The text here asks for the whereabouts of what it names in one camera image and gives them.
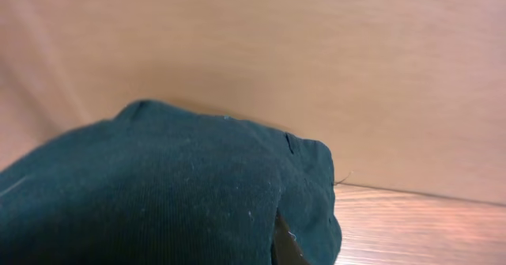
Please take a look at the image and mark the black shorts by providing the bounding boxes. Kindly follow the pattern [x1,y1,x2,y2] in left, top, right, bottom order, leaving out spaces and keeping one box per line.
[1,100,342,264]

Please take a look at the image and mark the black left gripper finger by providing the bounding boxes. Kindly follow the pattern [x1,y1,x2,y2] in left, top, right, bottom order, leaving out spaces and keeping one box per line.
[271,213,310,265]

